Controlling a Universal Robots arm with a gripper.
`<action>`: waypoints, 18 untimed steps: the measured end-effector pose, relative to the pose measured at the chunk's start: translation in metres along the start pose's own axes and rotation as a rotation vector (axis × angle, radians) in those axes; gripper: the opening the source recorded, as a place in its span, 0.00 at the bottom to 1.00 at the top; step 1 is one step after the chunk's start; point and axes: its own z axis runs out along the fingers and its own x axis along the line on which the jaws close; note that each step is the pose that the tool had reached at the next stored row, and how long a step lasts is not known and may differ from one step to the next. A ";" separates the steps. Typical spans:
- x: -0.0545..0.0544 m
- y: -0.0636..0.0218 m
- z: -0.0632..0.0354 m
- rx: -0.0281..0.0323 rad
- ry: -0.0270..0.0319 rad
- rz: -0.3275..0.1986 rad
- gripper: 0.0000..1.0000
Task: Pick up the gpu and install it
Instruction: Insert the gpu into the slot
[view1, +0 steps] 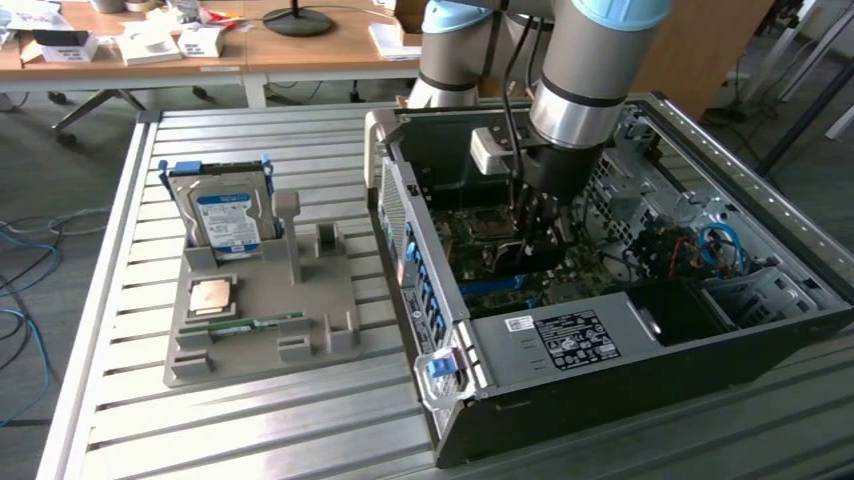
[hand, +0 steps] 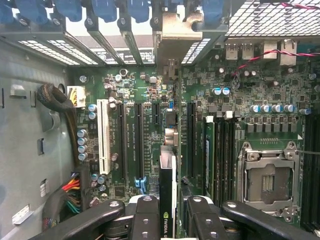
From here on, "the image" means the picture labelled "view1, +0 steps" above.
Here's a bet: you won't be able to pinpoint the wooden cabinet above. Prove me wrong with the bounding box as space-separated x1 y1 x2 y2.
630 0 775 121

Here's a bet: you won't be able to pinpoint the metal CPU socket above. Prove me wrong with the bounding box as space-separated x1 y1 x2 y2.
466 208 519 242

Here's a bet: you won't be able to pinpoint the open black PC case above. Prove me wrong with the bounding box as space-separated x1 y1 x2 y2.
363 91 854 470

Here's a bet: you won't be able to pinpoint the open white box black inside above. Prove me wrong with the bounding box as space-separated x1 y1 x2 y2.
31 28 100 64

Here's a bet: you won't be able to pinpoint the white box with round insert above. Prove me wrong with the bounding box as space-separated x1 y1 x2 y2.
116 20 183 67

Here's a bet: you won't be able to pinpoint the white booklet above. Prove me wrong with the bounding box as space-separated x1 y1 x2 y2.
367 22 423 62

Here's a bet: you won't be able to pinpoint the green RAM stick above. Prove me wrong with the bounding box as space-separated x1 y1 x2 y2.
177 312 306 335

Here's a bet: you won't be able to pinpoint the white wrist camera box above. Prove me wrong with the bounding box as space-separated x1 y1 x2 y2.
470 127 535 176

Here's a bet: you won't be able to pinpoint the silver CPU chip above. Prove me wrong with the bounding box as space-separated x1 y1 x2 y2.
188 278 236 317

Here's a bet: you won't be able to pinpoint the blue expansion slot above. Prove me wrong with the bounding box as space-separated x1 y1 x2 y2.
458 277 535 297

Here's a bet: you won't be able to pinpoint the gray power supply unit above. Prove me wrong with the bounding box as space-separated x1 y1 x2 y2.
466 292 663 387

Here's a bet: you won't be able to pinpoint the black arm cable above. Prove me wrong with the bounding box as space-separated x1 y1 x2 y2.
498 0 546 189

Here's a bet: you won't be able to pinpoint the black round lamp base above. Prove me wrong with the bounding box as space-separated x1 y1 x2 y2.
261 0 335 38

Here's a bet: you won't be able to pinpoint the blue floor cable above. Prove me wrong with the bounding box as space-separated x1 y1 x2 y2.
0 227 63 427

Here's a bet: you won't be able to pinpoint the loose white papers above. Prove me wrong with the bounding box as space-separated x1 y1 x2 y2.
0 8 73 32

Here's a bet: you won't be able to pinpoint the gray printed parts rack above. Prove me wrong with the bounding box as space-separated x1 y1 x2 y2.
163 189 366 389

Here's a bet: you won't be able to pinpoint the gray floor cable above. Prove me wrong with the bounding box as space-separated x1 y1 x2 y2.
0 207 112 237

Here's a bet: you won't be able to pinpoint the green motherboard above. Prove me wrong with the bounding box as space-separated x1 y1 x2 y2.
426 204 646 319

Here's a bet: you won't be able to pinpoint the dark metal frame bar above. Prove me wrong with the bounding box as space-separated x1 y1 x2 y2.
757 4 854 176

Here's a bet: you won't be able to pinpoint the blue disk wire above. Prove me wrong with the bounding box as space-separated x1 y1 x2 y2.
696 222 749 279

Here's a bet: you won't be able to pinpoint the wooden desk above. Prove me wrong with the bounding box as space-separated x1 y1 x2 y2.
243 0 428 109
0 0 249 147

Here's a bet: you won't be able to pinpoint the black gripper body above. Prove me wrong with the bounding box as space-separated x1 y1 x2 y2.
518 142 606 205

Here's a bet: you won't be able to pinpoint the hard disk in blue carrier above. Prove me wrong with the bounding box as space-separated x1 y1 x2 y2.
157 153 285 262

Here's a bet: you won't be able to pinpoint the black Nvidia graphics card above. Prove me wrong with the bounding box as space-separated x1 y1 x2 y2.
480 238 570 275

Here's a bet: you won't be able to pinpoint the white box with label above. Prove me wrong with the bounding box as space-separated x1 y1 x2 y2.
176 25 225 59

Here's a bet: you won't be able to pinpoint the blue case latch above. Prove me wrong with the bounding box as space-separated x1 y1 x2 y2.
426 351 463 382

